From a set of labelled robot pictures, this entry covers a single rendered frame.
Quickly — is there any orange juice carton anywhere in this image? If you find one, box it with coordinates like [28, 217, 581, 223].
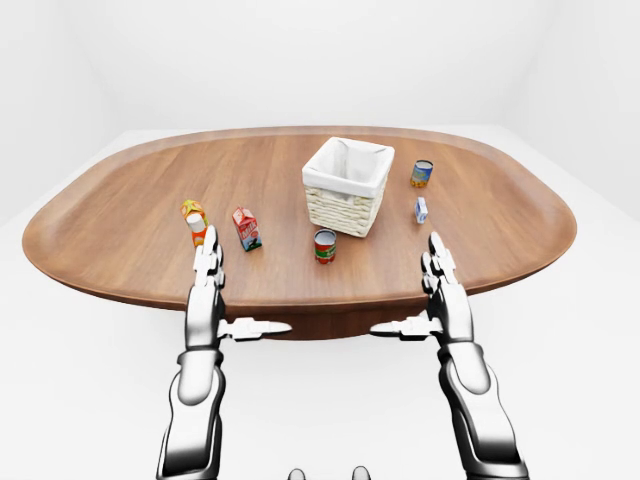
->
[179, 199, 209, 227]

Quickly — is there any orange bottle with white cap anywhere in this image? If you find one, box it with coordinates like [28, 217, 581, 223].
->
[185, 213, 209, 249]

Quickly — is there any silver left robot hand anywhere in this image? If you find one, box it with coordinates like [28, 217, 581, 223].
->
[184, 224, 293, 353]

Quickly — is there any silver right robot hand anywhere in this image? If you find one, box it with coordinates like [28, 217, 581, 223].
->
[369, 231, 476, 351]

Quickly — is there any red milk carton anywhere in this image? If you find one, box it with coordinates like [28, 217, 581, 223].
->
[231, 206, 264, 253]

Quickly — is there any red tomato tin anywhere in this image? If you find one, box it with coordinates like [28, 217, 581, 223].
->
[314, 228, 337, 266]

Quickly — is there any blue and yellow tin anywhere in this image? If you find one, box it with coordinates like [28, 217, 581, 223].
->
[410, 159, 434, 190]

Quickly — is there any white wicker basket with liner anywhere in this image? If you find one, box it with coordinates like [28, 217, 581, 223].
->
[301, 136, 396, 239]

